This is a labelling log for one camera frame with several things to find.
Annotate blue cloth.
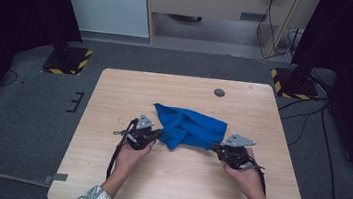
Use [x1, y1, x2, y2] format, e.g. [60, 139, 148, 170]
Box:
[148, 102, 231, 157]

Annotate person's left hand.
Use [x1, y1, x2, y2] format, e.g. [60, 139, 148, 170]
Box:
[111, 138, 155, 185]

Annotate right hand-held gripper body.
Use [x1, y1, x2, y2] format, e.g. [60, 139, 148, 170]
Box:
[217, 131, 259, 173]

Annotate person's right hand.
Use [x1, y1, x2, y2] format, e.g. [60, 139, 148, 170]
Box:
[218, 144, 272, 199]

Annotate grey round table grommet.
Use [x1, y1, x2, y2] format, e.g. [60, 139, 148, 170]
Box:
[213, 87, 227, 99]

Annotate black striped stand base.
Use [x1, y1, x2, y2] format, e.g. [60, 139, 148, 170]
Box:
[41, 42, 95, 79]
[268, 66, 323, 103]

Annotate thin black floor cable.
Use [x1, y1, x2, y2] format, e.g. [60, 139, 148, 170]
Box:
[0, 67, 21, 90]

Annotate white panel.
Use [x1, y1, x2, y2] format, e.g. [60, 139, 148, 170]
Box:
[53, 0, 155, 40]

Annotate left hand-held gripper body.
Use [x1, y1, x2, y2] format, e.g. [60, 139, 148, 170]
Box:
[124, 112, 156, 153]

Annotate black right gripper strap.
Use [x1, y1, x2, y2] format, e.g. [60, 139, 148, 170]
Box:
[243, 157, 271, 196]

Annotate black gripper strap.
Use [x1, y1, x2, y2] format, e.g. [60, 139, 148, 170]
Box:
[243, 157, 271, 196]
[105, 114, 140, 183]

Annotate long black floor cable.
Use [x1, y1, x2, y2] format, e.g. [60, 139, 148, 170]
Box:
[310, 105, 353, 199]

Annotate black left gripper strap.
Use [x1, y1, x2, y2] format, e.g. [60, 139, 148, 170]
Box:
[105, 114, 140, 183]

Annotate wooden cabinet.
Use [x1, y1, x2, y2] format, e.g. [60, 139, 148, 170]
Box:
[137, 0, 322, 64]

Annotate grey cabinet label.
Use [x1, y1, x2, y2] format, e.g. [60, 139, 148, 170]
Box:
[239, 10, 269, 24]

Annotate black hanging power cable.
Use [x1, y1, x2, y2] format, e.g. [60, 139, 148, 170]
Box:
[253, 0, 303, 64]

